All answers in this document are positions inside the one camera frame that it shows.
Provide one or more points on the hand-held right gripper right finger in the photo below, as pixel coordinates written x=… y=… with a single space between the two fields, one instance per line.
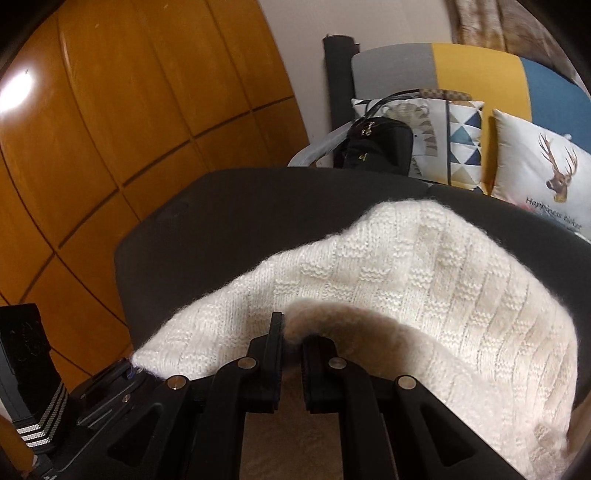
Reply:
x=308 y=369

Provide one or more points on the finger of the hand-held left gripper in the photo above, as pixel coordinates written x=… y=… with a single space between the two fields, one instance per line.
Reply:
x=106 y=381
x=117 y=406

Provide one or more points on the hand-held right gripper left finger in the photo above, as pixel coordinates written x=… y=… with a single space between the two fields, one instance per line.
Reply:
x=275 y=355

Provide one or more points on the white knit sweater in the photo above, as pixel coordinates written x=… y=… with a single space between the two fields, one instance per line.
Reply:
x=392 y=286

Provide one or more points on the black handbag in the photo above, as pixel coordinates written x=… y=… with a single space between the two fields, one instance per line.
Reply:
x=378 y=147

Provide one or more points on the triangle pattern pillow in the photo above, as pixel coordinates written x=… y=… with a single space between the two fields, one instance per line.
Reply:
x=461 y=134

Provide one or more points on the white deer print pillow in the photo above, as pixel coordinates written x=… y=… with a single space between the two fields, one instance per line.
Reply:
x=521 y=152

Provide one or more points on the grey yellow blue sofa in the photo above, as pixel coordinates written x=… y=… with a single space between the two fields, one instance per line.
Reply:
x=480 y=74

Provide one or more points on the beige patterned curtain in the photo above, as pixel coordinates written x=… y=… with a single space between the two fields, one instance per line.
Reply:
x=485 y=23

